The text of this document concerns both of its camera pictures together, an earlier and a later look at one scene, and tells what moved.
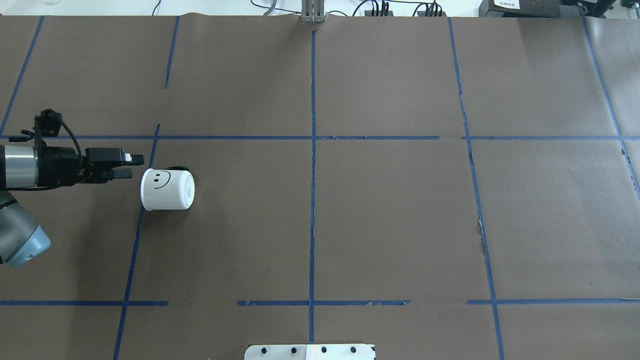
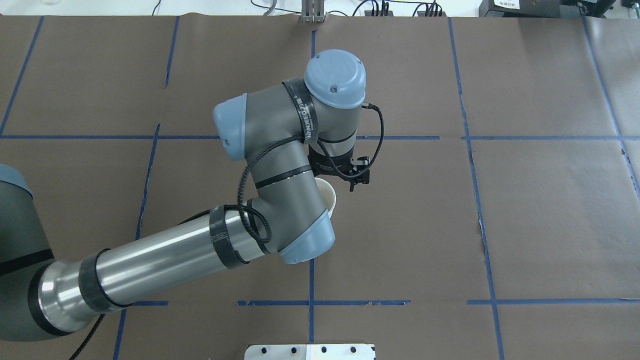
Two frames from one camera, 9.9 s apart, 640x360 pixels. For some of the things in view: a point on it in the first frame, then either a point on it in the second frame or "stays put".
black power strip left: [378, 13] stays put
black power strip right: [431, 13] stays put
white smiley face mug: [173, 188] to [327, 193]
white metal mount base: [309, 351] stays put
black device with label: [545, 8] stays put
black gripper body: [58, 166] to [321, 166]
